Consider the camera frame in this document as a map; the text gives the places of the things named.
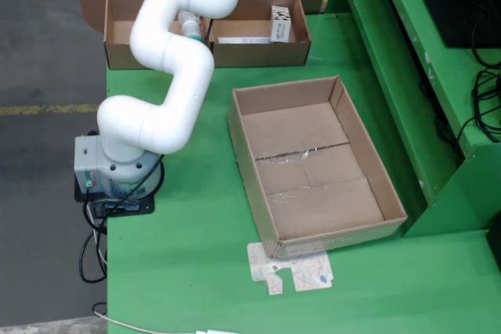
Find cow print carton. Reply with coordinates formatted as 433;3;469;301
269;5;293;45

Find shallow cardboard tray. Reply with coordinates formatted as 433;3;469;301
226;74;409;260

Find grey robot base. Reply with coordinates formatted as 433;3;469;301
74;134;165;200

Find tall grey white box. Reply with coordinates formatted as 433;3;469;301
217;36;273;45

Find white plastic bottle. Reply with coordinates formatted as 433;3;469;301
178;11;204;44

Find flattened printed paper carton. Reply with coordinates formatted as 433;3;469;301
246;242;336;296

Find black cable bundle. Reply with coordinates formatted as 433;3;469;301
456;16;501;155

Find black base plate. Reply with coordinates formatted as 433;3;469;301
74;172;156;217

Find black power cables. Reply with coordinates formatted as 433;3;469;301
80;199;109;315

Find thin white cable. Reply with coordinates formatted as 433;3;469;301
93;310;161;334

